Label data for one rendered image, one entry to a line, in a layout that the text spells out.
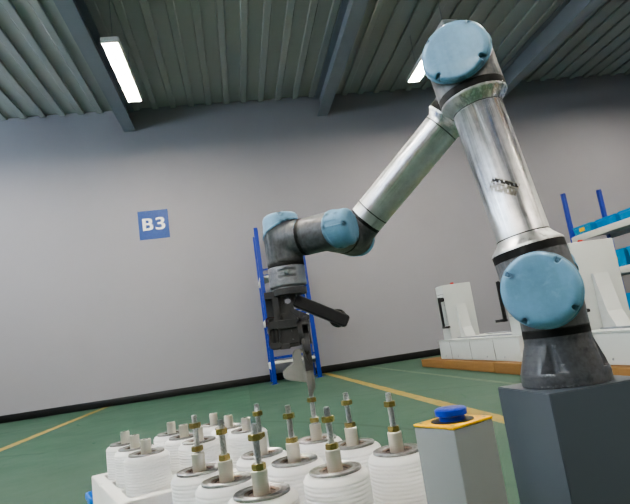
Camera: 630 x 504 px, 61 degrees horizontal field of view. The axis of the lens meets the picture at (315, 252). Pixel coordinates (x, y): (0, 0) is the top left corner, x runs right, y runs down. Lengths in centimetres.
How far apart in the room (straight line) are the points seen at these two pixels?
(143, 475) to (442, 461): 72
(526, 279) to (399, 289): 679
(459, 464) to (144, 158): 738
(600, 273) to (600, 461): 270
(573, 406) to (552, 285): 22
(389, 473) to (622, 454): 39
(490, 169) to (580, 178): 836
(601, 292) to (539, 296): 274
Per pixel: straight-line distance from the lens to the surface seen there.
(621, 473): 104
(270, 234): 106
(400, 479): 85
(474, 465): 70
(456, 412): 70
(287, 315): 105
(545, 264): 87
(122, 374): 742
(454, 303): 549
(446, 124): 111
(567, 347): 101
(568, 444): 98
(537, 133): 916
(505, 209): 91
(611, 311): 359
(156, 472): 125
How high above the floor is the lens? 44
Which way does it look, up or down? 9 degrees up
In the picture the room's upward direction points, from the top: 8 degrees counter-clockwise
